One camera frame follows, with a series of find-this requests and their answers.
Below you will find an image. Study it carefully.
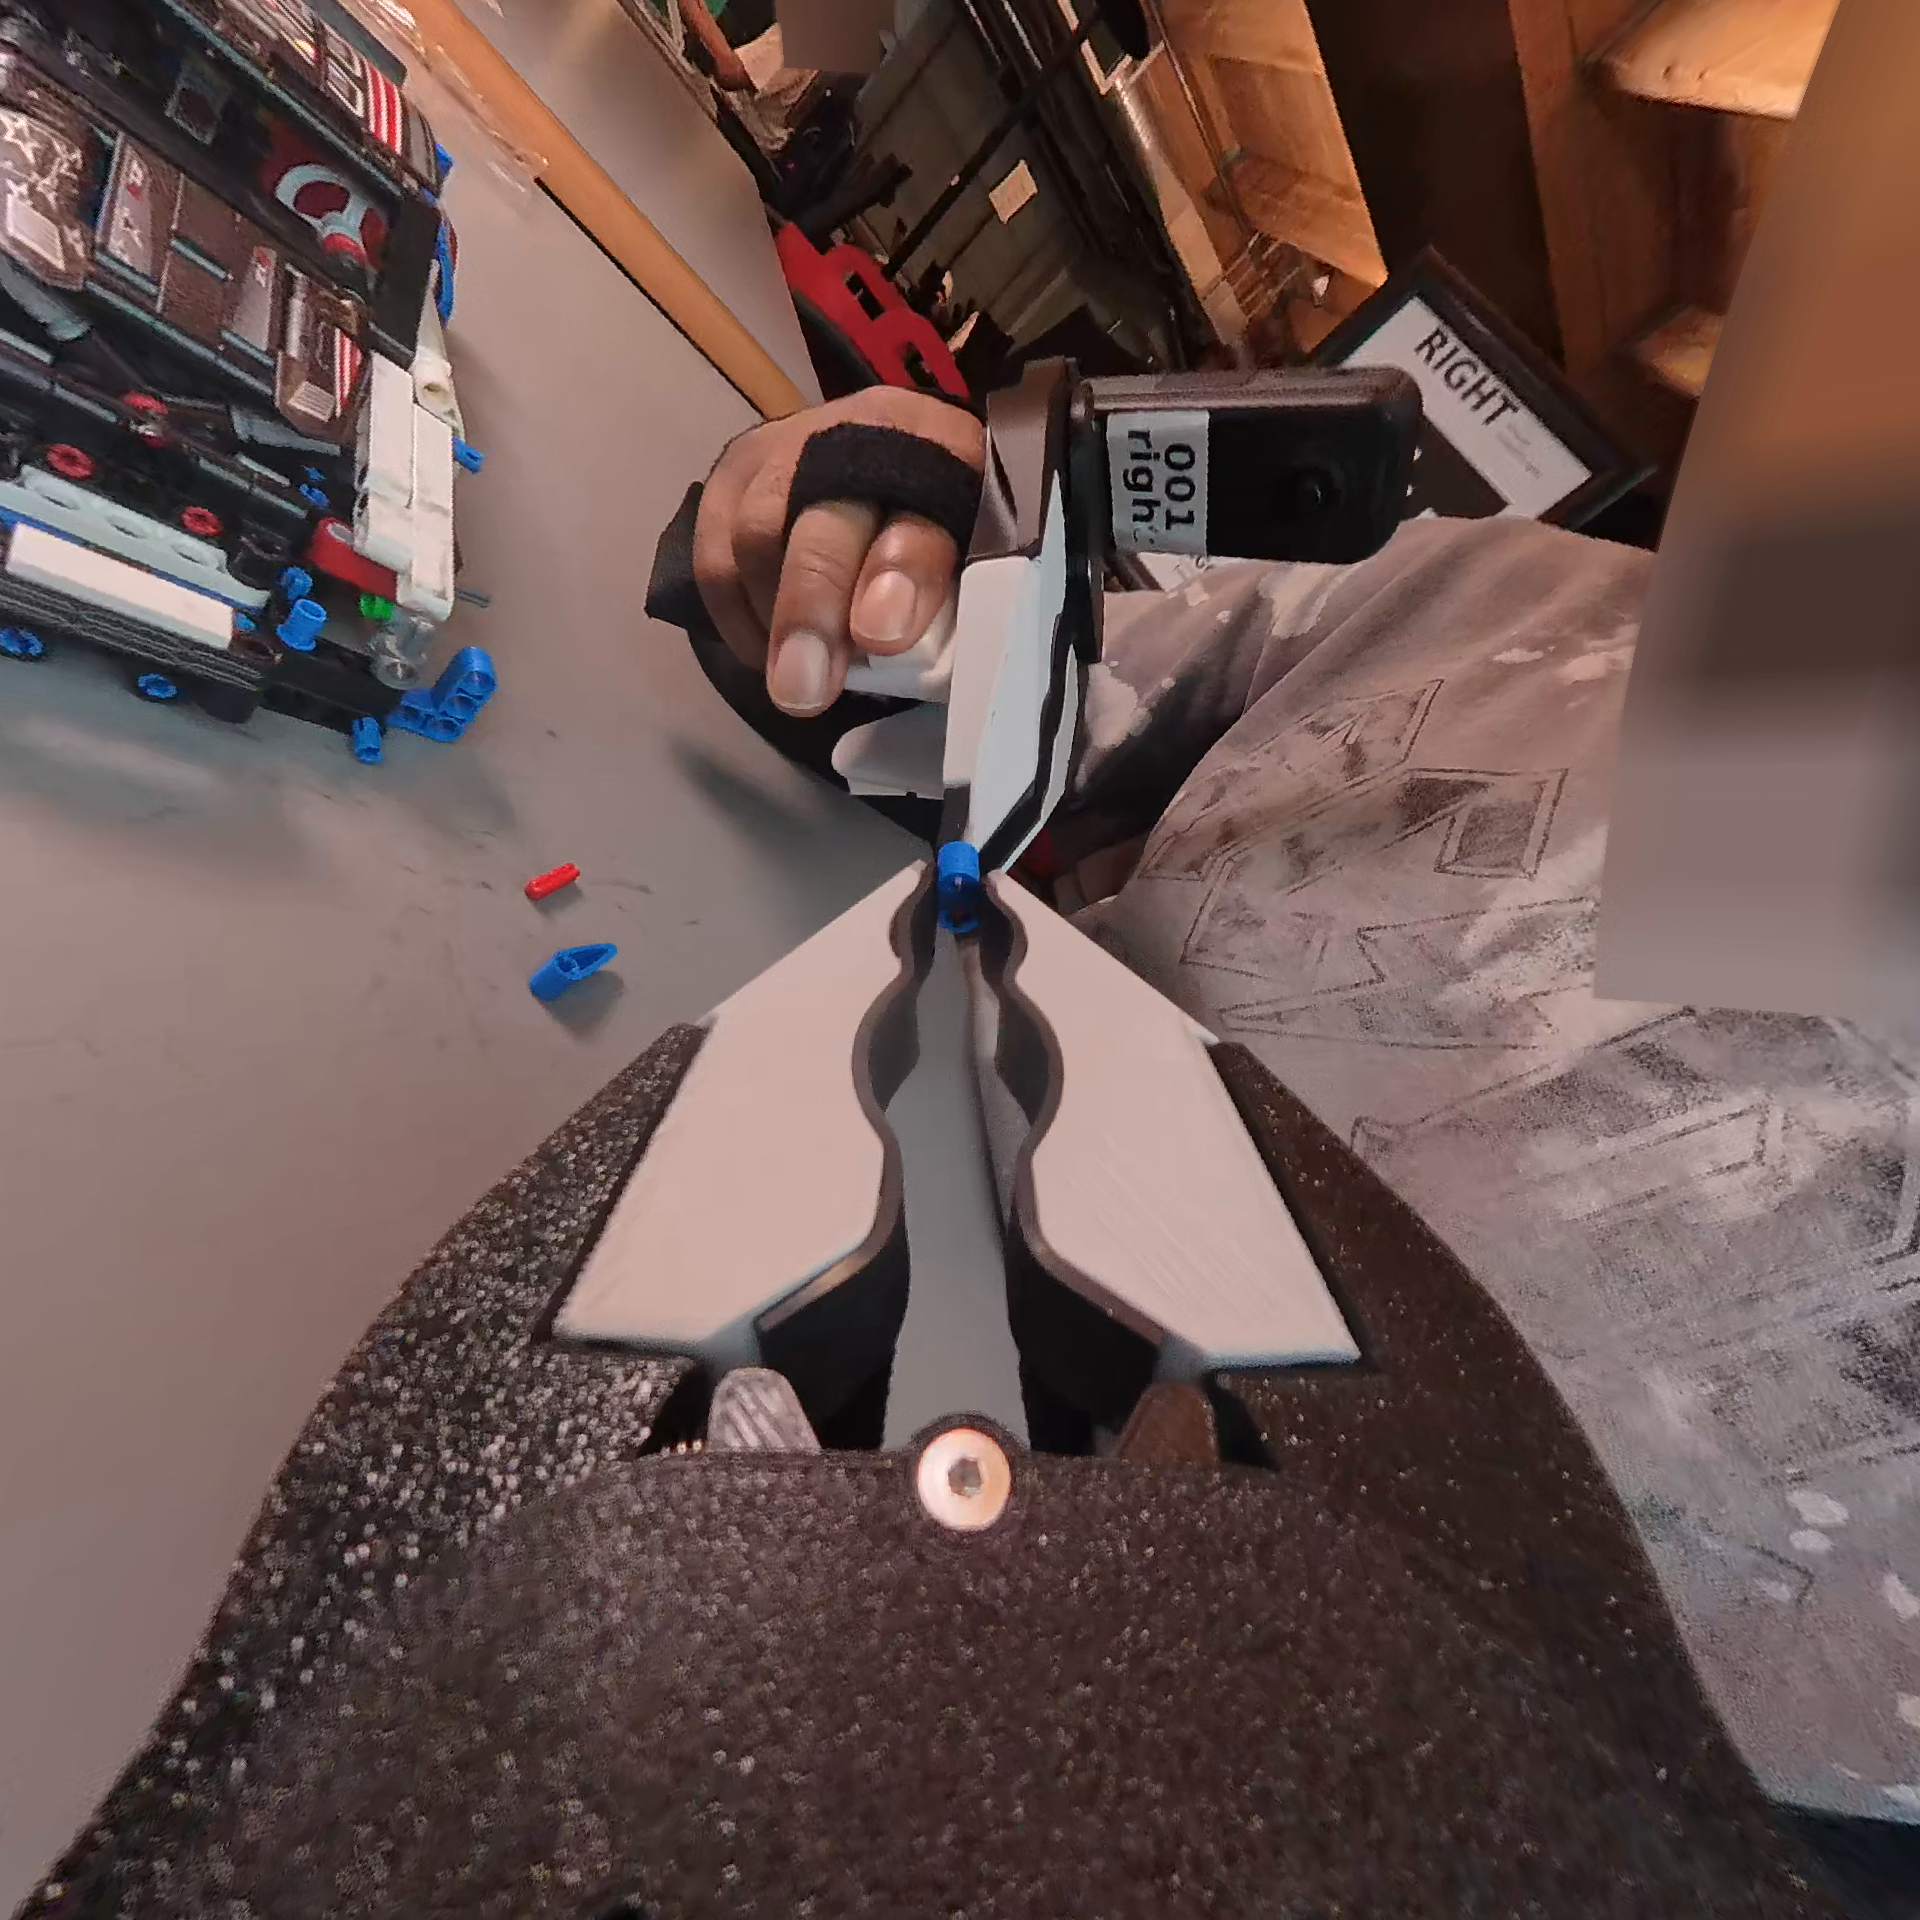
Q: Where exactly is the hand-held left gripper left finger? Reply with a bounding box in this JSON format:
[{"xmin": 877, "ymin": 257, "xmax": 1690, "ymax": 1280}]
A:
[{"xmin": 555, "ymin": 868, "xmax": 945, "ymax": 1452}]

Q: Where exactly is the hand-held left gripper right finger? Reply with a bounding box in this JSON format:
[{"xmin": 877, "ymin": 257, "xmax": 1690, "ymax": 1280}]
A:
[{"xmin": 959, "ymin": 868, "xmax": 1368, "ymax": 1452}]

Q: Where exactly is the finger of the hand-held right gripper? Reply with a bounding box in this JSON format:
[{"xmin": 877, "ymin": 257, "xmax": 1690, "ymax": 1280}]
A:
[
  {"xmin": 983, "ymin": 655, "xmax": 1092, "ymax": 878},
  {"xmin": 939, "ymin": 484, "xmax": 1078, "ymax": 858}
]

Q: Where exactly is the person's right forearm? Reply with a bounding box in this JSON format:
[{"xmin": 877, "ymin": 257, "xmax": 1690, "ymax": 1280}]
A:
[{"xmin": 1034, "ymin": 562, "xmax": 1351, "ymax": 918}]

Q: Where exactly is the grey desk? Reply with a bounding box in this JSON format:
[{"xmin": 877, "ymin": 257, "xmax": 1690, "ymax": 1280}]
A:
[{"xmin": 0, "ymin": 0, "xmax": 1037, "ymax": 1890}]

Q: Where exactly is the person's right hand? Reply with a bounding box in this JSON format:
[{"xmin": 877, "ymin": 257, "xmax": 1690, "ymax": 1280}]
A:
[{"xmin": 699, "ymin": 386, "xmax": 994, "ymax": 717}]

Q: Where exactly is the framed marker sign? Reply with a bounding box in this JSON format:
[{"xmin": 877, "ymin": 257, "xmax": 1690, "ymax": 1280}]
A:
[{"xmin": 1313, "ymin": 248, "xmax": 1637, "ymax": 525}]

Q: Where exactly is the person's torso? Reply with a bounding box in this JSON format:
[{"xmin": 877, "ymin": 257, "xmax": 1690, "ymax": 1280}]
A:
[{"xmin": 1081, "ymin": 515, "xmax": 1920, "ymax": 1826}]

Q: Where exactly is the red plastic object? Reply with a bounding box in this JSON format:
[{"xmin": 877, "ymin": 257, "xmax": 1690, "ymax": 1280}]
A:
[{"xmin": 770, "ymin": 222, "xmax": 974, "ymax": 409}]

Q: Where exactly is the brick toy car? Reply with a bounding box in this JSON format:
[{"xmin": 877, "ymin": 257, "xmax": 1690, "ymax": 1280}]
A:
[{"xmin": 0, "ymin": 0, "xmax": 499, "ymax": 766}]

